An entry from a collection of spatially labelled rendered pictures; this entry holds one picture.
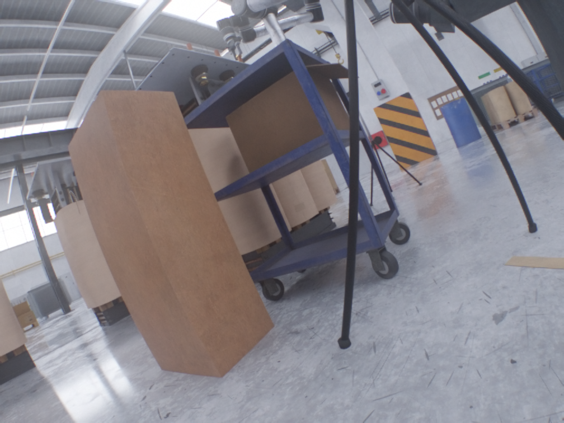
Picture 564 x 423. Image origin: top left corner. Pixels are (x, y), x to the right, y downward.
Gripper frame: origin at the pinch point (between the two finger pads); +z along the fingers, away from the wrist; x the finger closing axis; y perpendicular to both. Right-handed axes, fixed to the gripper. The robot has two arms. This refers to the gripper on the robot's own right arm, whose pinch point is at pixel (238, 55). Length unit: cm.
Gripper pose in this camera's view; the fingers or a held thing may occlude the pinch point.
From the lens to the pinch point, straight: 247.1
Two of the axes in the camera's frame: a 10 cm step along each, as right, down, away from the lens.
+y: -7.9, 3.6, -4.9
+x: 4.6, -1.7, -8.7
